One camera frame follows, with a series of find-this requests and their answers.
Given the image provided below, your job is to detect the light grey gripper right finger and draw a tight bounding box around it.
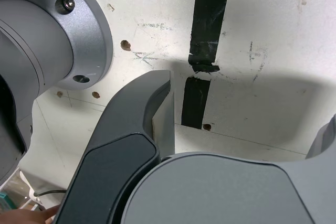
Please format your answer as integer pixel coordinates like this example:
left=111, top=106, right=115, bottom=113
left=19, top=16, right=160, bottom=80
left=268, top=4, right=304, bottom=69
left=119, top=113, right=336, bottom=224

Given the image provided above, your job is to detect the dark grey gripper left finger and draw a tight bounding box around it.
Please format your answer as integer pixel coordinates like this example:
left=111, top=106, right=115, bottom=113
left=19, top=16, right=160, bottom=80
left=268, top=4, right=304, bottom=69
left=54, top=69, right=176, bottom=224

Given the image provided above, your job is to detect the person's hand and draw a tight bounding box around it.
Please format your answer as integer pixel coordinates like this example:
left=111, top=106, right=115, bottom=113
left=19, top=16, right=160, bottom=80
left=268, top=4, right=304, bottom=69
left=0, top=202, right=60, bottom=224

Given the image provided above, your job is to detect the teal plastic object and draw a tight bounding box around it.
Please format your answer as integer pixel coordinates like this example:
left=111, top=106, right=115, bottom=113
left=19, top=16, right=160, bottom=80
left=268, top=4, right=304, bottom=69
left=0, top=191, right=14, bottom=211

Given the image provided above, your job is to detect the black tape strip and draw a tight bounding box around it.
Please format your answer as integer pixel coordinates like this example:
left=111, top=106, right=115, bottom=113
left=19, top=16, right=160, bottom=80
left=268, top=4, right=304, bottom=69
left=181, top=0, right=233, bottom=130

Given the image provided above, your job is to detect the black cable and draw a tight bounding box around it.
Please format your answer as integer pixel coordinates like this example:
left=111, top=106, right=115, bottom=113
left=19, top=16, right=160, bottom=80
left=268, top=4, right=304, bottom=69
left=33, top=188, right=68, bottom=198

